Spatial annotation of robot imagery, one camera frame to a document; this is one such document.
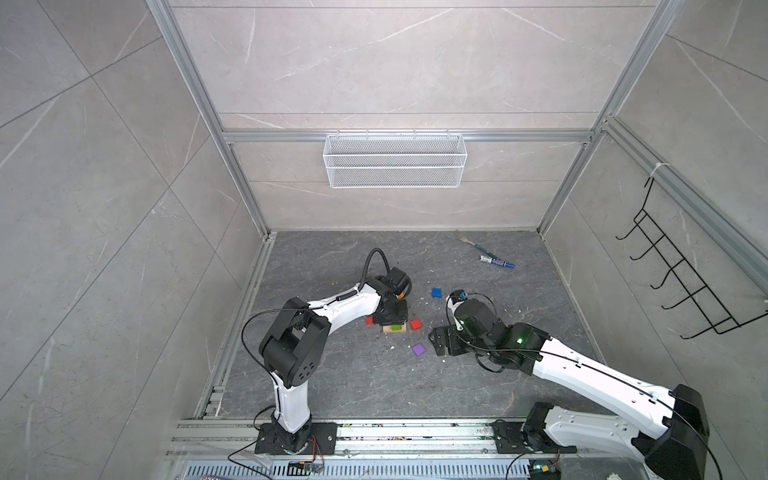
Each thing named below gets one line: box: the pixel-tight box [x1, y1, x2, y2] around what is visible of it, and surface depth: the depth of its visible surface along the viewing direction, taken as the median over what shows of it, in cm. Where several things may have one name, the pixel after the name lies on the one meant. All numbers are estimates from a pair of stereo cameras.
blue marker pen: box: [479, 255, 517, 269], surface depth 112 cm
